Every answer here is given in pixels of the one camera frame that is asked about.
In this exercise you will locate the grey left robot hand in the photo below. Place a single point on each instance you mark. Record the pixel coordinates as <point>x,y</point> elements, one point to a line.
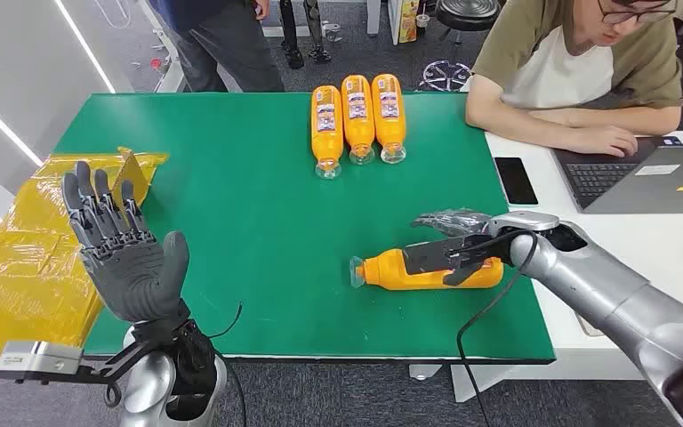
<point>132,274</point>

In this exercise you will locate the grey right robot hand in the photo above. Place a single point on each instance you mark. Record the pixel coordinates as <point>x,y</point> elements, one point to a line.
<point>456,223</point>

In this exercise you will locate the orange juice bottle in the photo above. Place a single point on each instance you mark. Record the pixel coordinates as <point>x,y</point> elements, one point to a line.
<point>388,115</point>
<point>385,274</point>
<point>358,118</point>
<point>327,127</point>

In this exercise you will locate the black smartphone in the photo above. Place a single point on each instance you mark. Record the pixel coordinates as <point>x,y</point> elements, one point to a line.
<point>516,181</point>

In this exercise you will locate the yellow film-wrapped cardboard box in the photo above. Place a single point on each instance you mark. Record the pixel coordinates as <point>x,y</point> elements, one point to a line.
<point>29,277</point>

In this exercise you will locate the green table mat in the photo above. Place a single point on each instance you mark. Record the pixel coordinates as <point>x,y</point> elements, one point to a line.
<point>259,224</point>

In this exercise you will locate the chrome stool base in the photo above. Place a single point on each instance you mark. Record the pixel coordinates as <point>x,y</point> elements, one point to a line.
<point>446,76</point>

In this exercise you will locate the seated person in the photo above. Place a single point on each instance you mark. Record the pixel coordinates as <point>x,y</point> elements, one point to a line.
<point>553,70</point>

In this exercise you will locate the grey laptop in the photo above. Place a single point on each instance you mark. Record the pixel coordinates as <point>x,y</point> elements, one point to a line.
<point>648,185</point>

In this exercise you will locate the drink cup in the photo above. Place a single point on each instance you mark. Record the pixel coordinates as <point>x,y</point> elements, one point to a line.
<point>422,22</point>

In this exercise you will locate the orange printed carton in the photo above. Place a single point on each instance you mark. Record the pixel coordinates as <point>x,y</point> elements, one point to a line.
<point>407,20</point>

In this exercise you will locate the black stool seat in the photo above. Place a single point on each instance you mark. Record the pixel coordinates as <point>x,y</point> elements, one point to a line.
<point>468,12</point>

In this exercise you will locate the small red floor object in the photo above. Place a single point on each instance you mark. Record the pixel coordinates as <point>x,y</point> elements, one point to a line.
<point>156,63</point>

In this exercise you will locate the black robot legs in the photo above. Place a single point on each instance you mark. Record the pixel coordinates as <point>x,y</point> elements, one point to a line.
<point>291,50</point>

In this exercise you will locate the standing person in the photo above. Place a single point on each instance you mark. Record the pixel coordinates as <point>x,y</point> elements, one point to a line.
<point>229,41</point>

